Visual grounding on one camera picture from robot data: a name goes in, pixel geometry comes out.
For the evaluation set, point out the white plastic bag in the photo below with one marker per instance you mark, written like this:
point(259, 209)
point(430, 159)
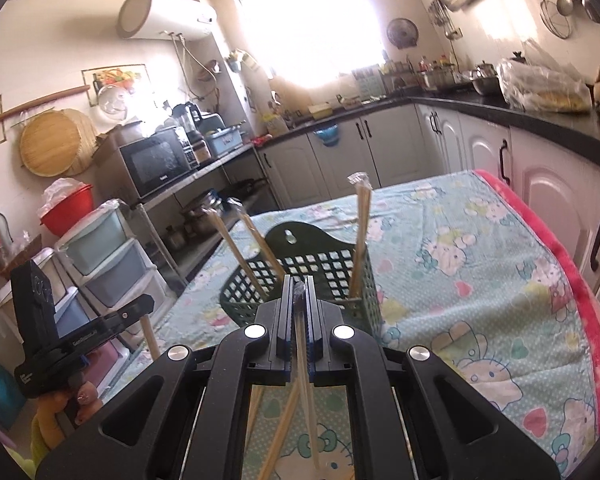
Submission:
point(60, 190)

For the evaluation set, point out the red plastic basin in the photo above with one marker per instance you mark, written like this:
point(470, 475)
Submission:
point(65, 215)

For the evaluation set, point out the black blender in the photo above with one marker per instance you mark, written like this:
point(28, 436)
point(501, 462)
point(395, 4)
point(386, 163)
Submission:
point(198, 147)

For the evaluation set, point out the fruit wall picture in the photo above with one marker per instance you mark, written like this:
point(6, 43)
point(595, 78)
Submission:
point(115, 75)

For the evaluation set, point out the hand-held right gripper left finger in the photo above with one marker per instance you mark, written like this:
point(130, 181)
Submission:
point(286, 330)

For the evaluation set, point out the white lower kitchen cabinets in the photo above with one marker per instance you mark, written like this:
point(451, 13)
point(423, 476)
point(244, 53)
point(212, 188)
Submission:
point(485, 155)

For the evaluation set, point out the round bamboo tray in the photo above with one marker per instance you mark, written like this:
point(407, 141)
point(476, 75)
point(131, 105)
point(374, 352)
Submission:
point(50, 142)

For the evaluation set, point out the clear plastic food bag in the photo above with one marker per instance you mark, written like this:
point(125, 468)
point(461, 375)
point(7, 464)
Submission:
point(545, 85)

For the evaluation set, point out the black kitchen countertop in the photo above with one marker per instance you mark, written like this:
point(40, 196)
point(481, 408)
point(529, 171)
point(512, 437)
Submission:
point(555, 122)

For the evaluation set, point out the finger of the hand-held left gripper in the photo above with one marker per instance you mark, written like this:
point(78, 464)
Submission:
point(105, 327)

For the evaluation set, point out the black microwave oven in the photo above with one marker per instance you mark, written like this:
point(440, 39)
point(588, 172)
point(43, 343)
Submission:
point(155, 162)

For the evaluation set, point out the condiment rack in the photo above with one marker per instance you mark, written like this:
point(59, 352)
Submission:
point(395, 77)

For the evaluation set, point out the steel pot with lid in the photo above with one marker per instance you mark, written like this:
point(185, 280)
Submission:
point(485, 77)

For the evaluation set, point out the blue pink plastic drawer tower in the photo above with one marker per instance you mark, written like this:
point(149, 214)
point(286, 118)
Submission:
point(105, 365)

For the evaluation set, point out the kitchen window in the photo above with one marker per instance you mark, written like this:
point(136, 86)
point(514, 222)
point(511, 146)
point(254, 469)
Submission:
point(320, 20)

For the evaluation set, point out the teal grey plastic drawer tower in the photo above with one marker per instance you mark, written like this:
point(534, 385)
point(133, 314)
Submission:
point(115, 265)

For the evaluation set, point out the yellow dish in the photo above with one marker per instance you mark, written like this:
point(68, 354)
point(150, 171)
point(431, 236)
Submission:
point(320, 111)

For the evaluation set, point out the teal cartoon printed tablecloth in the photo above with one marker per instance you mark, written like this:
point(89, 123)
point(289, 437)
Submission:
point(455, 285)

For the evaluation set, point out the person's left hand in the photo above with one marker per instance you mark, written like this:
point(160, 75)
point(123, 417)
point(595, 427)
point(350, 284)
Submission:
point(60, 410)

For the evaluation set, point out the green plastic utensil basket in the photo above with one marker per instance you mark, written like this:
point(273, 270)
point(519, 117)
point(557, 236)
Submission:
point(320, 240)

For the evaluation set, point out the round clear lid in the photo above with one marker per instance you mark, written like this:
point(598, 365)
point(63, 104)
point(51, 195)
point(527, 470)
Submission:
point(112, 100)

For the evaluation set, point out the long wooden pole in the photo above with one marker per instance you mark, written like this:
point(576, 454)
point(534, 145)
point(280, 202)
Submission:
point(40, 102)

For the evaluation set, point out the small round wall fan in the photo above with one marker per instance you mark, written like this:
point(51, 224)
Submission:
point(402, 32)

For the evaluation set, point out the grey blue knife block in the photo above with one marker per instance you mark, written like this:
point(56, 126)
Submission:
point(370, 82)

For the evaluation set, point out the black frying pan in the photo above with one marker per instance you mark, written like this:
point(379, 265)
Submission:
point(245, 187)

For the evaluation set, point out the white water heater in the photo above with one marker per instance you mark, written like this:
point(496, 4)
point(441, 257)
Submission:
point(165, 12)

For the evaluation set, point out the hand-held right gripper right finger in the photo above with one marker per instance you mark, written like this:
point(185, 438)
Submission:
point(316, 330)

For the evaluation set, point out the metal shelf rack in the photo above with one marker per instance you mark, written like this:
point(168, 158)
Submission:
point(215, 162)

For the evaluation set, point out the light blue container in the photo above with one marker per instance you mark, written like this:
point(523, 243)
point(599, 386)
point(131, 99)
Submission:
point(225, 142)

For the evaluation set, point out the small hanging utensil set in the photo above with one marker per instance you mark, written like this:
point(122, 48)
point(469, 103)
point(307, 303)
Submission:
point(437, 17)

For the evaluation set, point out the stacked steel pot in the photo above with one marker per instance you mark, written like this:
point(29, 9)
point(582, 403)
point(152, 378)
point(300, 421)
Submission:
point(202, 212)

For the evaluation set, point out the pink blanket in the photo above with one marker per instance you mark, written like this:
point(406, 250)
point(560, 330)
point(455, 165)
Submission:
point(595, 310)

